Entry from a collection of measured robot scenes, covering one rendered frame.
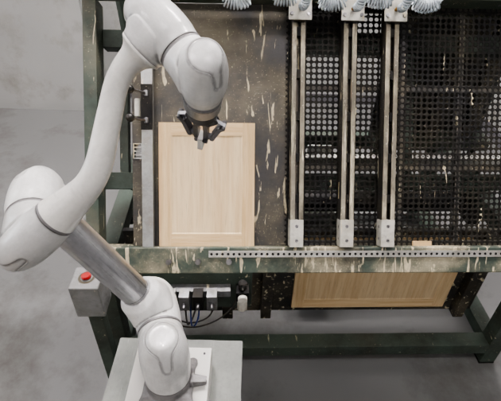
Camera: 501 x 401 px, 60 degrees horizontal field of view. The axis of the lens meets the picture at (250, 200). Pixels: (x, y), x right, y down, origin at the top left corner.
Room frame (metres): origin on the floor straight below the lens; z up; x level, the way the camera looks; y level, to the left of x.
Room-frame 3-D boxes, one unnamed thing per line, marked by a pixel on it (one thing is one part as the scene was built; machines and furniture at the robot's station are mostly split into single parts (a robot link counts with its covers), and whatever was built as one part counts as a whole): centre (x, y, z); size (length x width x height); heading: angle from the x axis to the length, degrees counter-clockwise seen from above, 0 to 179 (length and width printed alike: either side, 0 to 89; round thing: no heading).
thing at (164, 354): (0.81, 0.27, 1.02); 0.18 x 0.16 x 0.22; 19
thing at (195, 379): (0.80, 0.24, 0.88); 0.22 x 0.18 x 0.06; 91
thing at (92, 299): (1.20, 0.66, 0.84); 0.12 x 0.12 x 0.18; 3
